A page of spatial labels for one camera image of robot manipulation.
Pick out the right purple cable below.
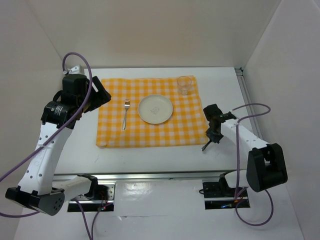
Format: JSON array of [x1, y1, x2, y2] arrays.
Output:
[[229, 102, 274, 227]]

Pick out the right side aluminium rail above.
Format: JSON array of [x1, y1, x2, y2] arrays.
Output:
[[234, 67, 265, 140]]

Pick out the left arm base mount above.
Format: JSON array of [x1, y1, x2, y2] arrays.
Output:
[[67, 174, 116, 212]]

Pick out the yellow white checkered cloth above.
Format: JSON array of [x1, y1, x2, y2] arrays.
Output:
[[96, 75, 208, 148]]

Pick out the clear plastic cup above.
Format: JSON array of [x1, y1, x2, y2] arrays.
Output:
[[176, 76, 192, 96]]

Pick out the purple cable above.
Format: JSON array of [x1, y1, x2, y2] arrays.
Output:
[[0, 51, 106, 240], [229, 102, 274, 227]]

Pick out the silver fork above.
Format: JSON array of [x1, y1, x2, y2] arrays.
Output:
[[122, 99, 130, 130]]

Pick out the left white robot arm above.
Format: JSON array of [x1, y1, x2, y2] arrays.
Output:
[[5, 73, 111, 216]]

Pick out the cream round plate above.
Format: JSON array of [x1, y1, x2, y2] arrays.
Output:
[[137, 94, 174, 125]]

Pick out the aluminium rail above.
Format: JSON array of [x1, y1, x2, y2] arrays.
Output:
[[53, 170, 248, 183], [234, 67, 265, 140]]

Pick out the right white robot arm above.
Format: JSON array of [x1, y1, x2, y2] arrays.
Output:
[[203, 104, 288, 197]]

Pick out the black handled table knife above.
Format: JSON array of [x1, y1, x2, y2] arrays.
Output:
[[201, 140, 212, 152]]

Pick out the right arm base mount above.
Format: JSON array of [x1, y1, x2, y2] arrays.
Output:
[[198, 180, 251, 210]]

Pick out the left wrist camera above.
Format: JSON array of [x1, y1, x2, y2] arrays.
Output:
[[63, 64, 85, 75]]

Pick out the front aluminium rail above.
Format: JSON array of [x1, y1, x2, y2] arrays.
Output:
[[53, 170, 248, 183]]

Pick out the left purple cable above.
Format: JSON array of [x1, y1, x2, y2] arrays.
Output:
[[0, 51, 106, 240]]

